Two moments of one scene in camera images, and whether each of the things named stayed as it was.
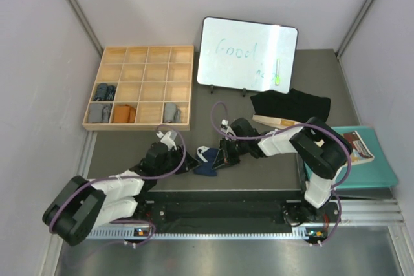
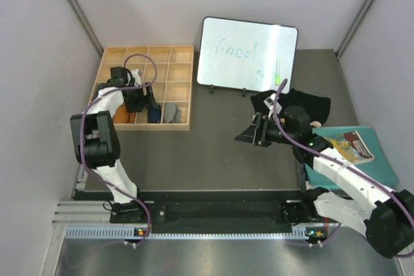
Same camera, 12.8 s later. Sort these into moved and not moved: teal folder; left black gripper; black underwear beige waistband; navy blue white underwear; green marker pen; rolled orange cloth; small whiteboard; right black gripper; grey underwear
Moved: right black gripper; navy blue white underwear; left black gripper
Not moved: small whiteboard; green marker pen; rolled orange cloth; teal folder; grey underwear; black underwear beige waistband
